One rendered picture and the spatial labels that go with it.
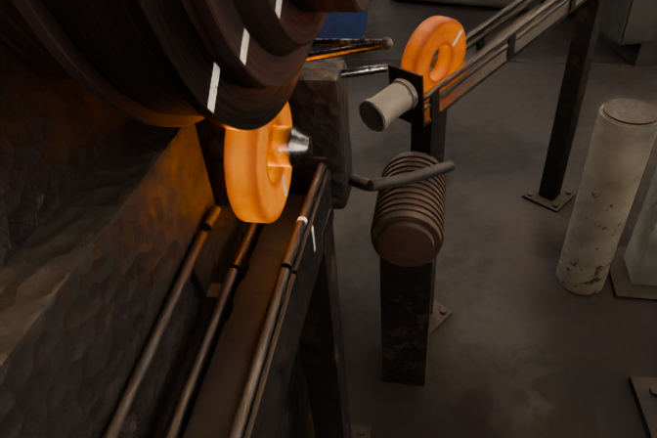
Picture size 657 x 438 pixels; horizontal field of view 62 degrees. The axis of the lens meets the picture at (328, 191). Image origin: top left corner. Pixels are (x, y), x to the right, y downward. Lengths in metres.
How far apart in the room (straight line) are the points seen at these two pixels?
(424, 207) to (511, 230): 0.80
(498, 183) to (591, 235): 0.54
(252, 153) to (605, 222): 1.04
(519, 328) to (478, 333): 0.11
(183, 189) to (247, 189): 0.07
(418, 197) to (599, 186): 0.53
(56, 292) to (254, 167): 0.22
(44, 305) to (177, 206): 0.19
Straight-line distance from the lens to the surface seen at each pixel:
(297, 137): 0.58
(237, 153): 0.54
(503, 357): 1.42
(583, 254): 1.50
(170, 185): 0.54
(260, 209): 0.56
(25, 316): 0.42
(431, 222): 0.95
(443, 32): 1.01
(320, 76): 0.78
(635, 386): 1.44
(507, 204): 1.83
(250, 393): 0.53
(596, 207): 1.41
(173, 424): 0.55
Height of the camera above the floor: 1.14
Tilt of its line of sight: 38 degrees down
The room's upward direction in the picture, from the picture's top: 5 degrees counter-clockwise
